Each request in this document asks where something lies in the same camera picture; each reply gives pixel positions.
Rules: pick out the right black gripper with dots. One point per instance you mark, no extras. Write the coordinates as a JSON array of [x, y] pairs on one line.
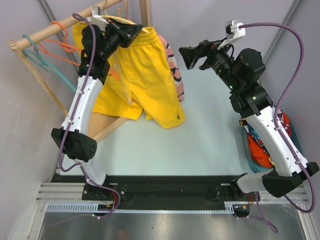
[[191, 55]]

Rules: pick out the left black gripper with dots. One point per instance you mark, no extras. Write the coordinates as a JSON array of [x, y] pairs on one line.
[[127, 33]]

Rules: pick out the yellow hanger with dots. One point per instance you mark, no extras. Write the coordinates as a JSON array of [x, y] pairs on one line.
[[125, 21]]

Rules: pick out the yellow shorts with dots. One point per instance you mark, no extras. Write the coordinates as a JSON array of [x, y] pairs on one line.
[[141, 82]]

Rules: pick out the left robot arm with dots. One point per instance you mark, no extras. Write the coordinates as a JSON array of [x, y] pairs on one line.
[[99, 43]]

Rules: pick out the pink shark print shorts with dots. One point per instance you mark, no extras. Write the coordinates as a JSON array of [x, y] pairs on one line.
[[174, 69]]

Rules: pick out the beige hanger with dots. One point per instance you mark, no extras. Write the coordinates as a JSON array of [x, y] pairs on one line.
[[123, 11]]

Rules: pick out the orange hanger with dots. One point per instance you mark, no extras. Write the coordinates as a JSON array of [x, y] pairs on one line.
[[64, 44]]

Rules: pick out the teal hanger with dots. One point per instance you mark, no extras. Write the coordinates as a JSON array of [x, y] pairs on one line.
[[35, 57]]

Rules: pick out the colourful cartoon print shorts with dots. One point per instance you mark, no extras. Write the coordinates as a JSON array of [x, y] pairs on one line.
[[252, 130]]

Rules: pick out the teal laundry basket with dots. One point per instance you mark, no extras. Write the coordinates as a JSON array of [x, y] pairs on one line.
[[258, 157]]

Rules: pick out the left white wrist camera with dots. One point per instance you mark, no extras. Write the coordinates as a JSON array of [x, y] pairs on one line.
[[97, 19]]

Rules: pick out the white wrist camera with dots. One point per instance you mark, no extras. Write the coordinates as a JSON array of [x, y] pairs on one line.
[[233, 32], [97, 19]]

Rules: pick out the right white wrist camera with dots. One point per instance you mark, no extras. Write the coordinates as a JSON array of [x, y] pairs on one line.
[[233, 32]]

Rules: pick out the aluminium frame rail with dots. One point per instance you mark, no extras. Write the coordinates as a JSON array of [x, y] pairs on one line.
[[67, 192]]

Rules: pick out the white slotted cable duct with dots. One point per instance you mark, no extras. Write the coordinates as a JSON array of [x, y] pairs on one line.
[[103, 208]]

